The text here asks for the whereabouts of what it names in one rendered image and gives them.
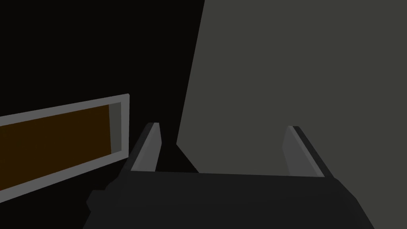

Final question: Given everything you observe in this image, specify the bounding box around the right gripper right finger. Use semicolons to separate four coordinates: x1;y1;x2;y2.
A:
282;125;334;178

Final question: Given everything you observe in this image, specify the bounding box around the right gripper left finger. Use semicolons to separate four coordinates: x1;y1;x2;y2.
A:
122;122;163;173

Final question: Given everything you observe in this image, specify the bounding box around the brown door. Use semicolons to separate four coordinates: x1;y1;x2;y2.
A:
0;105;112;192

